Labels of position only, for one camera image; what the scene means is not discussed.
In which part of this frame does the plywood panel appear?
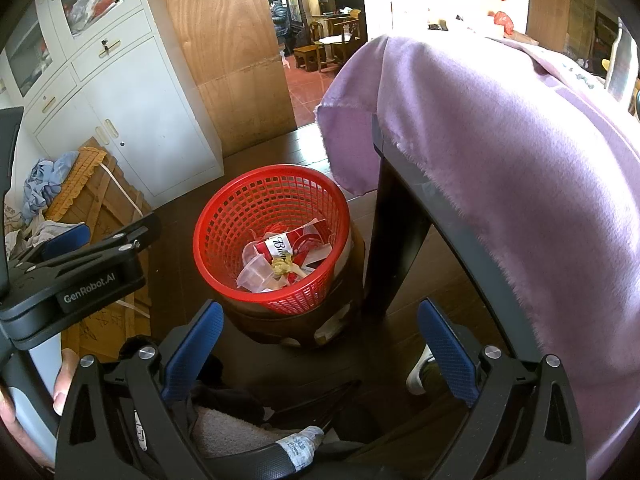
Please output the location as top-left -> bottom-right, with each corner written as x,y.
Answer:
152,0 -> 298,158

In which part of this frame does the red plastic basket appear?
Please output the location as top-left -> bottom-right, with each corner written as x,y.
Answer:
193,164 -> 352,316

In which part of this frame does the white metal cabinet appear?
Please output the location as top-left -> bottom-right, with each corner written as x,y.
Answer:
0,0 -> 225,211

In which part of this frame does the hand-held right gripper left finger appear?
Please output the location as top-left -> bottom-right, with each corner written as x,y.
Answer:
52,300 -> 225,480

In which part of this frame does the person's left hand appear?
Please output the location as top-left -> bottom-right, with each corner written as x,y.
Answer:
0,347 -> 81,471

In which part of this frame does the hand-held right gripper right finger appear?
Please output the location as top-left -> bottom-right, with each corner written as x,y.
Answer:
416,298 -> 587,480

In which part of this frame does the red white carton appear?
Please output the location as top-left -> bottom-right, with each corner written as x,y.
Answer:
255,227 -> 331,266

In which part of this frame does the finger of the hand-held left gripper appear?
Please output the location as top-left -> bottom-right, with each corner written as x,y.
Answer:
20,222 -> 92,263
10,211 -> 163,273

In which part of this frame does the person's dark clothing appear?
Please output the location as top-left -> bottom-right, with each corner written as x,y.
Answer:
185,355 -> 426,480

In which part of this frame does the person's white shoe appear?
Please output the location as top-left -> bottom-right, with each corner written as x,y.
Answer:
406,345 -> 441,396

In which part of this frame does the orange woven mat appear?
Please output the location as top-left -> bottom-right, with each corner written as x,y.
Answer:
44,147 -> 108,222

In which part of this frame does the black table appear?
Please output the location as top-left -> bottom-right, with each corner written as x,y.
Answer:
362,110 -> 551,361

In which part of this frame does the beige fleece cloth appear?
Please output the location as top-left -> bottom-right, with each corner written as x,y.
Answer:
192,405 -> 281,458

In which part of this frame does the purple blanket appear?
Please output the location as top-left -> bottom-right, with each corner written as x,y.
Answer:
315,34 -> 640,480

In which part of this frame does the clear plastic cup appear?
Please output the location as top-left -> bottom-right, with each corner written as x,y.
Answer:
236,254 -> 275,292
295,217 -> 335,256

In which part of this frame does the small wooden stool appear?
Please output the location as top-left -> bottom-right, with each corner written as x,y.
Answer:
292,45 -> 326,72

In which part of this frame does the brown cardboard box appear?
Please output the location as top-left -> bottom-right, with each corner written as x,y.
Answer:
45,135 -> 153,361

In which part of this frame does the yellow plastic wrapper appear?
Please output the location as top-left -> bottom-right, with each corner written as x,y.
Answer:
270,255 -> 306,276

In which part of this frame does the wooden armchair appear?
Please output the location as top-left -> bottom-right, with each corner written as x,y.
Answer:
330,16 -> 363,66

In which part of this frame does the white crumpled cloth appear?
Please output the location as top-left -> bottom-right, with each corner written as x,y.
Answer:
5,210 -> 71,261

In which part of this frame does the blue cloth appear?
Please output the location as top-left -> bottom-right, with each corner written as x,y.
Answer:
22,150 -> 80,221

